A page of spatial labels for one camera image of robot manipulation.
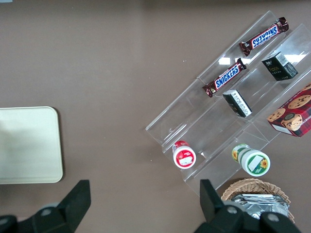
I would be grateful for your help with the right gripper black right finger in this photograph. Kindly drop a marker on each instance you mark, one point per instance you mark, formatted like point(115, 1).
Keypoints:
point(213, 211)

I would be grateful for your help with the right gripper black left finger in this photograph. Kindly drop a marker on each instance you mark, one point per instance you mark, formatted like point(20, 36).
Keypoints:
point(73, 206)

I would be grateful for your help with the light wicker basket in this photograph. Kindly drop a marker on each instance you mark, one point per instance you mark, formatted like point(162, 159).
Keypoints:
point(255, 185)

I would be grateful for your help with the beige plastic tray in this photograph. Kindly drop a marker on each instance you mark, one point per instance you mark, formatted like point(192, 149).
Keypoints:
point(29, 145)

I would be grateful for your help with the silver foil packets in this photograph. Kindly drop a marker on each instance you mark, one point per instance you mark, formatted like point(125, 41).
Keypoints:
point(257, 204)

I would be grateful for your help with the red lidded cup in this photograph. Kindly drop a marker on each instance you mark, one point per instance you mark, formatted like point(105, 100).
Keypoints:
point(184, 156)

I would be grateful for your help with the green lidded cup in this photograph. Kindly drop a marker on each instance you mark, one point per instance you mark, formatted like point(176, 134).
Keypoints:
point(255, 162)

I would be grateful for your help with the clear acrylic stepped shelf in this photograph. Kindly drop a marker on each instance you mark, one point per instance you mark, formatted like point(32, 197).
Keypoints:
point(206, 126)

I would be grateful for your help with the small black carton box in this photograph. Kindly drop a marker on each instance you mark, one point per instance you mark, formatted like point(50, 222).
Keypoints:
point(279, 68)
point(238, 103)

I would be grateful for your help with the red cookie box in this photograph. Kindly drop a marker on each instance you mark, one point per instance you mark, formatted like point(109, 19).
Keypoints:
point(294, 111)

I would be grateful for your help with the Snickers chocolate bar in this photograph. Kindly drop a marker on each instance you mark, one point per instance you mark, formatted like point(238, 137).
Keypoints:
point(263, 36)
point(226, 77)

